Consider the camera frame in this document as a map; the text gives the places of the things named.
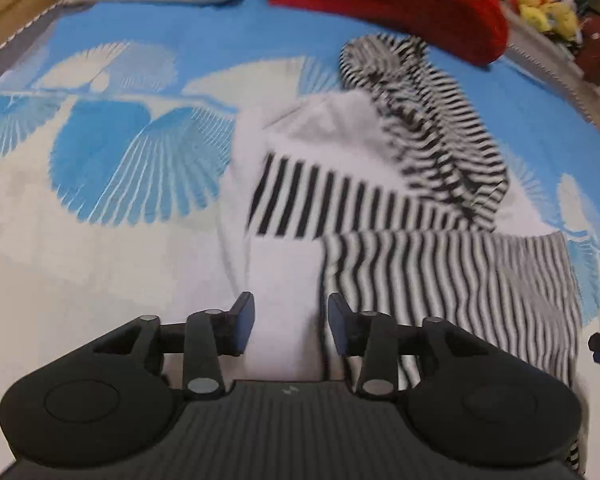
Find black white striped sweater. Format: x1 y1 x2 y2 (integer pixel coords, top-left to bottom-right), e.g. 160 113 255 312
320 34 584 473

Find white shirt with black bars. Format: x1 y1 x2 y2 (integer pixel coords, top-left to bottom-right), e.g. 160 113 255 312
219 93 556 380

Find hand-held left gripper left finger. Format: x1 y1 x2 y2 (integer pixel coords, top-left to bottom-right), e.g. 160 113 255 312
92 292 256 401

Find yellow plush toys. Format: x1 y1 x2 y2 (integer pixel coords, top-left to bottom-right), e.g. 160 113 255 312
511 0 581 41

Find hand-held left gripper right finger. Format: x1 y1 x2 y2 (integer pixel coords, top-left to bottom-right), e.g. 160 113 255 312
327 292 487 399

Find blue white printed bed sheet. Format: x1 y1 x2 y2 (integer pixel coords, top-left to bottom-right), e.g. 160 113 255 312
0 0 600 480

